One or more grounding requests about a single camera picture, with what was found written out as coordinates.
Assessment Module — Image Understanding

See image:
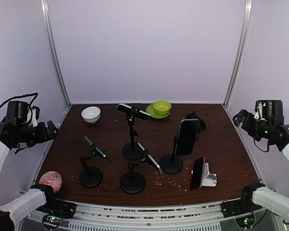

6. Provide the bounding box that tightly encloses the front aluminium rail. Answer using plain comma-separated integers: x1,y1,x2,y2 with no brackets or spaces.
16,196,280,231

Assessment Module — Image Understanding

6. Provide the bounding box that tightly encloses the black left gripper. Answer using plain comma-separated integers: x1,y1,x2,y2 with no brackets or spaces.
14,120,58,147

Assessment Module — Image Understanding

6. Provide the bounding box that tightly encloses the white ceramic bowl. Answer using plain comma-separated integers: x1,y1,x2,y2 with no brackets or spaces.
81,106,101,124

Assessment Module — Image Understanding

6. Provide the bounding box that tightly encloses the black round-base stand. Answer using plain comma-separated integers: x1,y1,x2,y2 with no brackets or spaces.
159,131,199,175
119,149,149,195
122,115,142,161
79,154,112,189

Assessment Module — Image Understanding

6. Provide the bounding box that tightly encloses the black round-base stand front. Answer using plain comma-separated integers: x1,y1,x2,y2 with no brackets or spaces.
119,149,149,195

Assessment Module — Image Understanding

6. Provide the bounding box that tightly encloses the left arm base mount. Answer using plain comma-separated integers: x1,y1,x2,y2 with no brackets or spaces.
37,199,77,219

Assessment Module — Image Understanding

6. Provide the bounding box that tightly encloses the left aluminium frame post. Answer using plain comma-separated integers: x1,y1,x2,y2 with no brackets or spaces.
40,0,71,108

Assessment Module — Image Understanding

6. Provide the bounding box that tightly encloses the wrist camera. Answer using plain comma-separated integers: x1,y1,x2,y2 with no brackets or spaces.
26,106,40,127
254,100,266,120

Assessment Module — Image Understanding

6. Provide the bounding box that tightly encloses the right aluminium frame post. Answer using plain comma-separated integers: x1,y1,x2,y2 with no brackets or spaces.
223,0,254,110

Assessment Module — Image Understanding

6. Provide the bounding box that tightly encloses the red patterned bowl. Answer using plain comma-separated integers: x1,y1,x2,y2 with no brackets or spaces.
39,171,63,193

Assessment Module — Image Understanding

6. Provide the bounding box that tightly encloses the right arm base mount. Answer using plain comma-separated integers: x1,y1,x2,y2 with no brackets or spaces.
220,199,262,218

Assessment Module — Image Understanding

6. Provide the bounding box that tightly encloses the large black smartphone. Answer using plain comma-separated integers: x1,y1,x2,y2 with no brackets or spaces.
186,111,207,132

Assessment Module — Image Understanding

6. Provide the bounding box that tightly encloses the teal phone on left stand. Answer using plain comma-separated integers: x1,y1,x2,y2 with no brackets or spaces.
84,136,106,158

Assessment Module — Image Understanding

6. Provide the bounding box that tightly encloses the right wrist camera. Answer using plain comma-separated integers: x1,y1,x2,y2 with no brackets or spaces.
254,100,266,120

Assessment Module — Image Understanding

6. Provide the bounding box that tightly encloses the pink cased smartphone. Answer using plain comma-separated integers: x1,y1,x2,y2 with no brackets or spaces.
190,156,205,190

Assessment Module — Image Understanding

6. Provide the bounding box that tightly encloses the blue phone on right stand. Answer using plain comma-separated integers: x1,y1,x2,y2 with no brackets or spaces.
175,118,199,156

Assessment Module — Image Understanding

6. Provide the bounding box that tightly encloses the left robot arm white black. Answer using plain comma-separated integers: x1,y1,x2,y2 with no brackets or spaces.
0,101,60,231

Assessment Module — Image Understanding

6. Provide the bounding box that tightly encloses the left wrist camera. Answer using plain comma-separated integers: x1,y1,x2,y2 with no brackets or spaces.
26,106,40,127

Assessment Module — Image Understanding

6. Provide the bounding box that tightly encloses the white folding phone stand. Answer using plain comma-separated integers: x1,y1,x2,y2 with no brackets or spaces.
202,163,217,187

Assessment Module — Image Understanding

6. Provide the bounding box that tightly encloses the black round-base stand right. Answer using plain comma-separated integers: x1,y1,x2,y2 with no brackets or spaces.
159,131,199,175

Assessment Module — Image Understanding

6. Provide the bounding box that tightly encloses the black round-base stand left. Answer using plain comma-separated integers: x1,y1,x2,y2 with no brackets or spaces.
79,154,112,189

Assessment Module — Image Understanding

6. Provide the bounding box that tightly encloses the green plastic bowl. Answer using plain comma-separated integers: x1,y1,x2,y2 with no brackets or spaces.
153,101,171,115

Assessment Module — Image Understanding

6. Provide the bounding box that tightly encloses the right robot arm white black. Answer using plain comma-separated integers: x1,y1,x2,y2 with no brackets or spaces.
232,100,289,226

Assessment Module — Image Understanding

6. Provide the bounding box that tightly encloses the aluminium frame post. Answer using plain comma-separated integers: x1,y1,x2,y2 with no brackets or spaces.
40,0,71,108
223,0,254,110

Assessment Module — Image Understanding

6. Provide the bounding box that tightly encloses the left black braided cable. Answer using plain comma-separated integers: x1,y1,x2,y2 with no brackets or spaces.
0,92,39,123

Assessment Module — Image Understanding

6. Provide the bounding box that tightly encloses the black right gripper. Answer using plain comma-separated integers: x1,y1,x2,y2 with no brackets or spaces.
233,109,273,141

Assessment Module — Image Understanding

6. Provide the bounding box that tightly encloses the green plastic plate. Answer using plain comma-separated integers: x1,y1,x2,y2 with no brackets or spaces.
146,104,171,119

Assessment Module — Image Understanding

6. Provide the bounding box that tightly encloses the black round-base stand back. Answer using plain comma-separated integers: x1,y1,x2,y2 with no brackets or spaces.
122,115,142,161

